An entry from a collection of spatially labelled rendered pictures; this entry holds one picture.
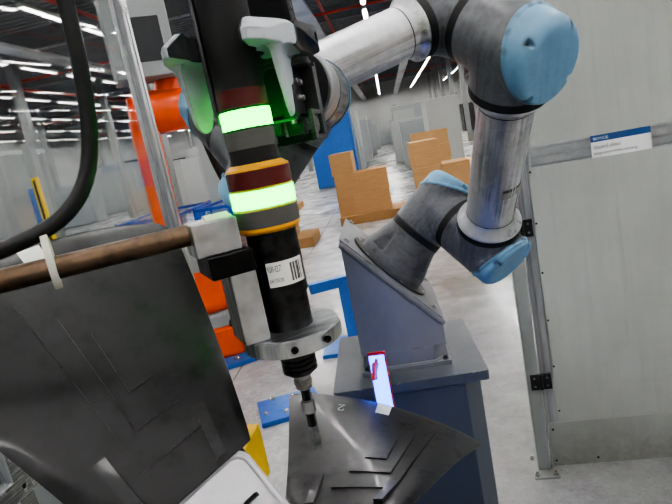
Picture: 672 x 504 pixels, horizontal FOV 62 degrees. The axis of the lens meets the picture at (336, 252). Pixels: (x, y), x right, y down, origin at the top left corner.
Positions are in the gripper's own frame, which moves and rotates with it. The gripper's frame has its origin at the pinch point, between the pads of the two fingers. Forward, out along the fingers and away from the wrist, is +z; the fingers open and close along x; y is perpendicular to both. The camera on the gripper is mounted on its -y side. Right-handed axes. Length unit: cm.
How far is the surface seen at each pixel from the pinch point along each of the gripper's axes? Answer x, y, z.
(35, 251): 19.6, 11.5, -5.0
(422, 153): 0, 49, -758
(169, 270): 11.0, 15.4, -8.9
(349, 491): -0.4, 37.1, -8.6
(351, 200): 135, 114, -923
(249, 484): 3.7, 28.9, 1.5
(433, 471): -7.4, 38.9, -13.3
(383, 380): -1, 41, -37
